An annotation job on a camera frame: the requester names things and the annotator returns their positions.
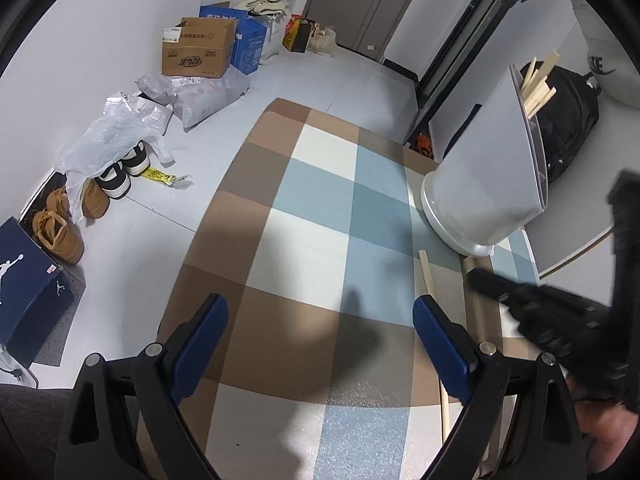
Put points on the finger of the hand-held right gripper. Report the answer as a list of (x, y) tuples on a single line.
[(492, 282)]

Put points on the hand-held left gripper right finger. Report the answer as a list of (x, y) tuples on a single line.
[(442, 350)]

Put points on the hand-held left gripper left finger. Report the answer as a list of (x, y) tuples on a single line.
[(197, 350)]

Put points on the single wooden chopstick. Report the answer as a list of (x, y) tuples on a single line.
[(430, 282)]

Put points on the white utensil holder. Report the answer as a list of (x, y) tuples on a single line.
[(485, 185)]

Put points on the bundle of wooden chopsticks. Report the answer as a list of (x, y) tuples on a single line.
[(537, 92)]

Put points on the person's right hand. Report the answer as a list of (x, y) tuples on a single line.
[(612, 435)]

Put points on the orange black object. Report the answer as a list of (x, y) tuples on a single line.
[(422, 145)]

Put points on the checkered tablecloth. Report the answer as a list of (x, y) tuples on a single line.
[(325, 220)]

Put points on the tan boot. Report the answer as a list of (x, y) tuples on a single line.
[(60, 240), (57, 202), (95, 200)]

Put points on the yellow wrapper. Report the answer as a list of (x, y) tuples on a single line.
[(160, 175)]

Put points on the navy shoebox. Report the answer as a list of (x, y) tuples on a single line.
[(30, 285)]

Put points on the black white sneaker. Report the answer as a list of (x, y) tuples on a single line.
[(115, 182), (139, 160)]

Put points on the black backpack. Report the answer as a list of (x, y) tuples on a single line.
[(570, 110)]

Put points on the person's dark grey trouser leg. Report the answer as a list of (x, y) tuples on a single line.
[(25, 435)]

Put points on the clear plastic bag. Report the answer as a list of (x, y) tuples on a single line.
[(105, 140)]

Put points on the white poly mailer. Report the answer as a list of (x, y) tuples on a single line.
[(145, 110)]

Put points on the grey poly mailer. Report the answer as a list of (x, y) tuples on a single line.
[(210, 95)]

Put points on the light grey hanging bag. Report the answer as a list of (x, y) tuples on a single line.
[(610, 35)]

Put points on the cream tote bag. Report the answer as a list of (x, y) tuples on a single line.
[(322, 40)]

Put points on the brown cardboard box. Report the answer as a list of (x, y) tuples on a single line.
[(197, 50)]

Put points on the blue cardboard box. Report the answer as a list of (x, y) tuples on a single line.
[(248, 45)]

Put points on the yellow black carton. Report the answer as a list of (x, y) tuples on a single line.
[(299, 36)]

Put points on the grey door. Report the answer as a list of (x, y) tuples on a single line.
[(350, 0)]

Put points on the white plastic bag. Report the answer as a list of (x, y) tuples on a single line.
[(275, 35)]

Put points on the red bag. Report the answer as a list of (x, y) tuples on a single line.
[(295, 18)]

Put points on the beige folded cloth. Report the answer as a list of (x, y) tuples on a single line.
[(262, 6)]

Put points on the black door frame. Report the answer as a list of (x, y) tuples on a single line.
[(475, 25)]

